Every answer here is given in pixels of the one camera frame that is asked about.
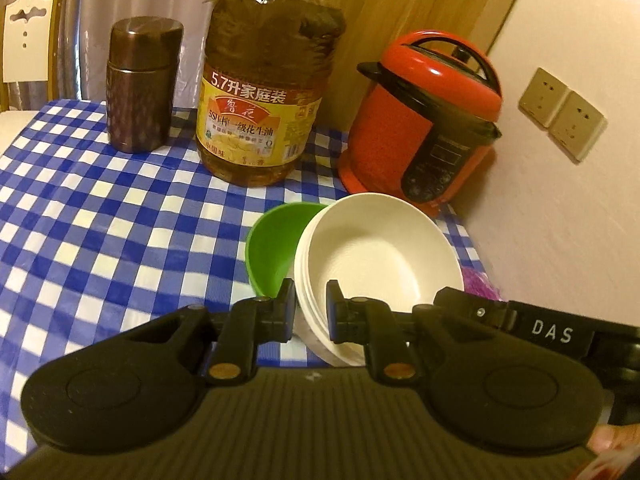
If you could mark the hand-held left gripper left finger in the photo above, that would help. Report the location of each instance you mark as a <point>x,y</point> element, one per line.
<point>289,310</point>

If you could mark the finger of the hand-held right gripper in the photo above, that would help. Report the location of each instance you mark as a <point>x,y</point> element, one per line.
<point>480,312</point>

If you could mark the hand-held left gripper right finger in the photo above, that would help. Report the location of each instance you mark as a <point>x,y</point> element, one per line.
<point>331,310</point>

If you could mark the small purple transparent plate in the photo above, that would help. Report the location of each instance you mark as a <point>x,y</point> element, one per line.
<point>480,285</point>

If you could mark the green plastic bowl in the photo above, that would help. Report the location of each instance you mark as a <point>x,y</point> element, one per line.
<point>270,250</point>

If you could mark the white plastic bowl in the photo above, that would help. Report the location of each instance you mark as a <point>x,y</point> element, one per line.
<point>375,250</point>

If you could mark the person's right hand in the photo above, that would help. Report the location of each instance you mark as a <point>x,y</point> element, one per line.
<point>617,437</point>

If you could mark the blue white checked tablecloth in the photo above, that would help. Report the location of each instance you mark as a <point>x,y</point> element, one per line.
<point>125,220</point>

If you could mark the red electric pressure cooker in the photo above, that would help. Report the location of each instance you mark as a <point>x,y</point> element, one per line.
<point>400,125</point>

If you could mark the cooking oil bottle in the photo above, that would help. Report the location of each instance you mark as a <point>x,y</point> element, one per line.
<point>265,85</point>

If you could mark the brown thermos jar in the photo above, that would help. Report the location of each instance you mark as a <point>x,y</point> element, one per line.
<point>142,90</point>

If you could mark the grey sheer curtain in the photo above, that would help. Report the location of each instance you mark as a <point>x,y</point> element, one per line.
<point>140,10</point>

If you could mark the white wooden chair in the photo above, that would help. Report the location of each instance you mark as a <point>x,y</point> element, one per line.
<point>27,60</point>

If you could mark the beige wall socket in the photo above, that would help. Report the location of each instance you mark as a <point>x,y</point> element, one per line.
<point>542,97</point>
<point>577,127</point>

